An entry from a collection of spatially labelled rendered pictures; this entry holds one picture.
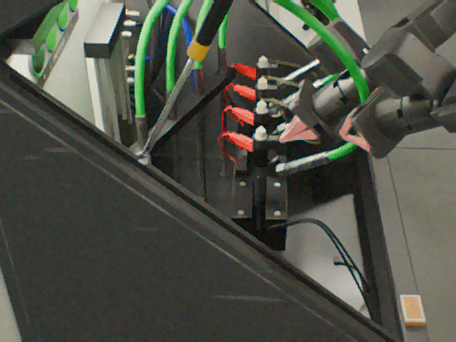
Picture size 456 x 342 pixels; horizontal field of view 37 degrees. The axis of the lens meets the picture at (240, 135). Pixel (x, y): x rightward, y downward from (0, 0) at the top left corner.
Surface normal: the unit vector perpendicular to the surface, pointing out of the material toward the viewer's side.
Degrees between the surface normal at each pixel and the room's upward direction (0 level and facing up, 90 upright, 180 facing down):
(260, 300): 90
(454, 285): 0
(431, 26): 69
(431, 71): 49
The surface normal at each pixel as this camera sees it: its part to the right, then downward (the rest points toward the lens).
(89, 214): -0.04, 0.59
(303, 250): 0.00, -0.81
